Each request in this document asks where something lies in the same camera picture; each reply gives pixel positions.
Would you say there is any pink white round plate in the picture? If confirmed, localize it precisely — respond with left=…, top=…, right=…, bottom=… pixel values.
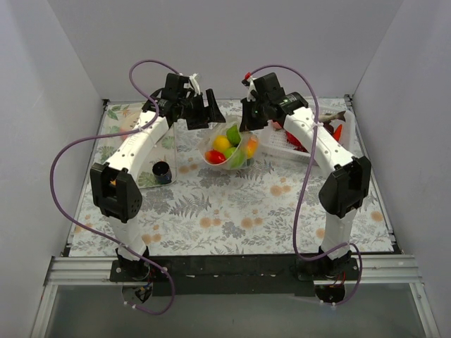
left=119, top=115, right=137, bottom=132

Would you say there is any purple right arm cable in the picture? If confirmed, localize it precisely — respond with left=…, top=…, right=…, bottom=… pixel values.
left=242, top=63, right=362, bottom=306

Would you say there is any leaf pattern tray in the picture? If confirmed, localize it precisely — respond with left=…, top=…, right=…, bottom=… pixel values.
left=94, top=101, right=178, bottom=189

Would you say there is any dark red plum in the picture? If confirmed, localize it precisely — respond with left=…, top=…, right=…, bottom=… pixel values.
left=323, top=123, right=335, bottom=135

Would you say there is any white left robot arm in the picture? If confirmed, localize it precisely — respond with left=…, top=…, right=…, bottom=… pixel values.
left=89, top=73, right=225, bottom=282

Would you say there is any yellow lemon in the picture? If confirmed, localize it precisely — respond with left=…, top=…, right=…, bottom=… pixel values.
left=212, top=135, right=233, bottom=153

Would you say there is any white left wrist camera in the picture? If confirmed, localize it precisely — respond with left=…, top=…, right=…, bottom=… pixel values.
left=179, top=73, right=202, bottom=98

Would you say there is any white plastic basket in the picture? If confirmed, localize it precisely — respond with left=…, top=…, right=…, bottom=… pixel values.
left=259, top=98, right=357, bottom=163

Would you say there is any floral table mat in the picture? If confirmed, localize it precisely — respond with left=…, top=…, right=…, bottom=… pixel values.
left=68, top=98, right=395, bottom=256

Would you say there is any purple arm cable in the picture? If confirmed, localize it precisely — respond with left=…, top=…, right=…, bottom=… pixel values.
left=49, top=59, right=177, bottom=247
left=242, top=63, right=362, bottom=306

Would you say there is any green cucumber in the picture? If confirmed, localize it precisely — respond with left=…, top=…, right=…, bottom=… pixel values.
left=230, top=156, right=254, bottom=170

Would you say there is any grey toy fish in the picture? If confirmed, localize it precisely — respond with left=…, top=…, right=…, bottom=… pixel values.
left=319, top=111, right=346, bottom=124

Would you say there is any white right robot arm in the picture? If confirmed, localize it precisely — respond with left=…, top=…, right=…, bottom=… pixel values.
left=240, top=73, right=371, bottom=280

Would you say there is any red bell pepper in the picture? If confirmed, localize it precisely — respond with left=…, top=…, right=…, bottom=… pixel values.
left=285, top=131, right=307, bottom=153

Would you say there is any dark blue cup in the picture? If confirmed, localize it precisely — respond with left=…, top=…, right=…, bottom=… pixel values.
left=152, top=161, right=172, bottom=184

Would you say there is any clear zip top bag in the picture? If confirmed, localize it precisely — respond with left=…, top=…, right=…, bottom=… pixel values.
left=197, top=115, right=259, bottom=170

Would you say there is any orange carrot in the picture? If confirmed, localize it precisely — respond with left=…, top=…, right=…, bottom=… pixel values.
left=333, top=125, right=343, bottom=142

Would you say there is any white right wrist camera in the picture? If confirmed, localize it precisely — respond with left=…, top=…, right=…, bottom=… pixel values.
left=242, top=73, right=257, bottom=102

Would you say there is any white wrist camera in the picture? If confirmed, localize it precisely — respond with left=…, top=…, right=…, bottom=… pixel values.
left=179, top=73, right=202, bottom=98
left=242, top=73, right=257, bottom=102

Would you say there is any aluminium frame rail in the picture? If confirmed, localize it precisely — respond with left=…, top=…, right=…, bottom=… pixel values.
left=46, top=254, right=423, bottom=285

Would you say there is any red yellow mango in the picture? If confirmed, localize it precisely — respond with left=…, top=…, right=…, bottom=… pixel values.
left=204, top=149, right=227, bottom=165

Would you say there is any green apple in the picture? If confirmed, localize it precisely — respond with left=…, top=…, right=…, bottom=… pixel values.
left=223, top=147, right=237, bottom=159

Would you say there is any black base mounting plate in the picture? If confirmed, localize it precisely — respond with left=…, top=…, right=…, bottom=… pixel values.
left=109, top=254, right=360, bottom=296

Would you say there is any yellow orange mango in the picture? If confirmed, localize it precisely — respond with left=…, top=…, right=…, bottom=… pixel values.
left=245, top=137, right=259, bottom=159

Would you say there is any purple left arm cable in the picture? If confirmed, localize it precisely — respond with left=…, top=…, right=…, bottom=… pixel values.
left=49, top=59, right=177, bottom=247

